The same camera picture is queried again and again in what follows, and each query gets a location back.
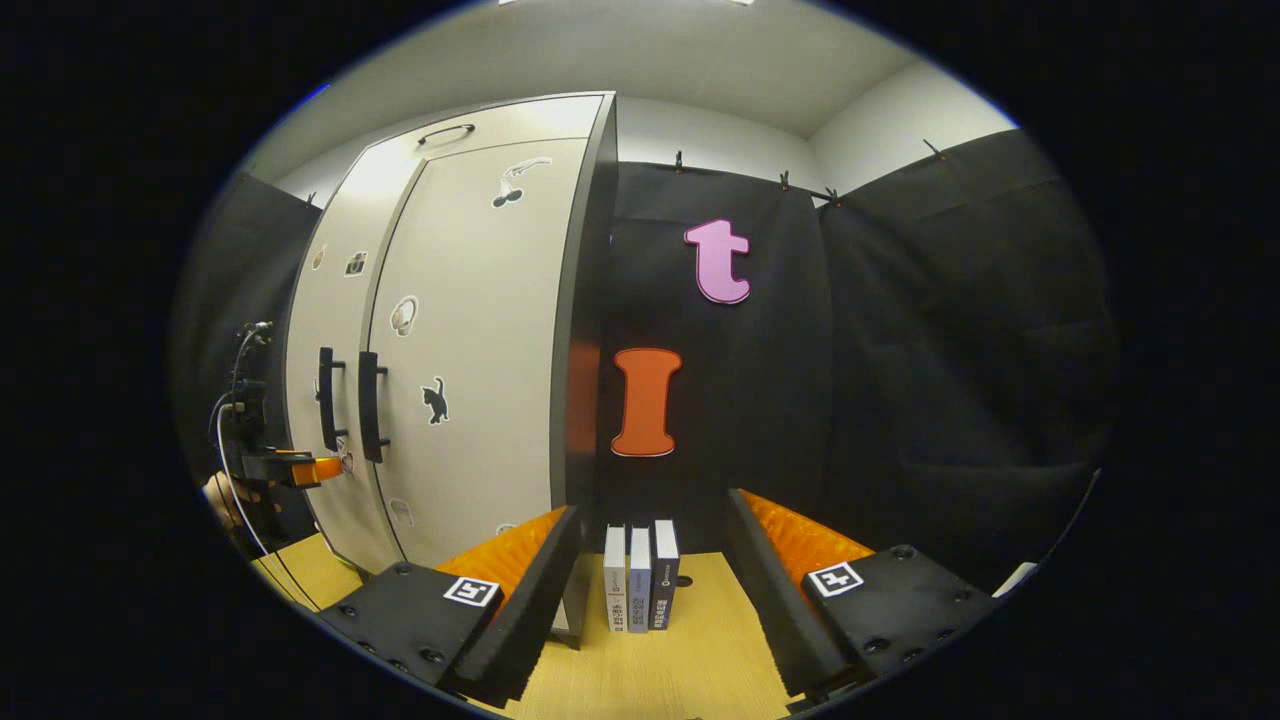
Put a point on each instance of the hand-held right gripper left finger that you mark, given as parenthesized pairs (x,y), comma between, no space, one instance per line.
(540,600)

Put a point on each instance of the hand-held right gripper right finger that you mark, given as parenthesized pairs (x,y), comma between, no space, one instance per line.
(770,600)

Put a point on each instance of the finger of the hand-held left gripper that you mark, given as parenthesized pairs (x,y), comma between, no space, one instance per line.
(290,468)

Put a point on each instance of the white cabinet door with cat sticker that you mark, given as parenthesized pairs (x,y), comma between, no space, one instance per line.
(480,380)

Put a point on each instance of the white book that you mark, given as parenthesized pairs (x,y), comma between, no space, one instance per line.
(615,580)

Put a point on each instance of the light blue book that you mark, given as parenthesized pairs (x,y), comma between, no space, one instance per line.
(639,580)

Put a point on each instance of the dark blue book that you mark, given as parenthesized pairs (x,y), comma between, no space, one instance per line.
(665,570)

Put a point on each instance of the white panel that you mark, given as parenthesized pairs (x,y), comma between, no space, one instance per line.
(1018,580)

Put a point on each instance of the white cabinet with dark sides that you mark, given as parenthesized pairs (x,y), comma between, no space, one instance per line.
(580,350)

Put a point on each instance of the black backdrop cloth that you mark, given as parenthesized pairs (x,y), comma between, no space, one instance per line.
(900,350)

